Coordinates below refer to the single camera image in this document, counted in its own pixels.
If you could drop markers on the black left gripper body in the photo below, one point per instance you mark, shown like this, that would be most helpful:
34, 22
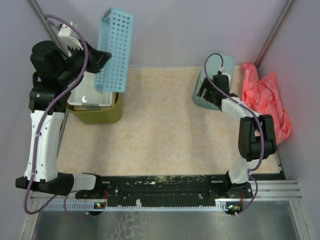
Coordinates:
74, 64

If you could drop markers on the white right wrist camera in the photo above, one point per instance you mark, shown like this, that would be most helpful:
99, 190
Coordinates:
222, 72

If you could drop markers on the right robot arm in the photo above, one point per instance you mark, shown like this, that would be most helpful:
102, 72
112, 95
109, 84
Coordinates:
256, 134

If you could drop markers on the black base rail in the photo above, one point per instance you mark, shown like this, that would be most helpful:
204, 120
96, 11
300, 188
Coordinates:
164, 190

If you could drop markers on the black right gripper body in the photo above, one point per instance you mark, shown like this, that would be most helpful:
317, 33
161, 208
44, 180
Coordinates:
209, 93

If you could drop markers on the white plastic bin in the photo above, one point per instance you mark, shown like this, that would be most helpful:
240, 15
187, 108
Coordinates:
85, 94

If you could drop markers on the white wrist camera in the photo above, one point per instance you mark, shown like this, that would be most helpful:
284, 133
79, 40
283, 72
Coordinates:
222, 72
69, 38

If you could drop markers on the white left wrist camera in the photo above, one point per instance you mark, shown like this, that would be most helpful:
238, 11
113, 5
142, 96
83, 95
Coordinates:
69, 38

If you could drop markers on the olive green tub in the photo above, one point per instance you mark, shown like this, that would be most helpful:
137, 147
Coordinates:
110, 115

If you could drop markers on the aluminium frame rail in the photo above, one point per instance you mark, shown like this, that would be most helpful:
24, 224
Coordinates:
278, 190

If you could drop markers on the light blue perforated bin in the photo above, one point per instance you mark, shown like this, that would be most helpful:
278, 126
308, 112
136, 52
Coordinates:
115, 37

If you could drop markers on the pale green perforated basket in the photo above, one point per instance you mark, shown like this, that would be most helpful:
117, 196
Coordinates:
212, 67

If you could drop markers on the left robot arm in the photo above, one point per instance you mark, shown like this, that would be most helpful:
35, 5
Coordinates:
47, 111

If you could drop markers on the red plastic bag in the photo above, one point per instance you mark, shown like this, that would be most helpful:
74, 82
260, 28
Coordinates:
263, 96

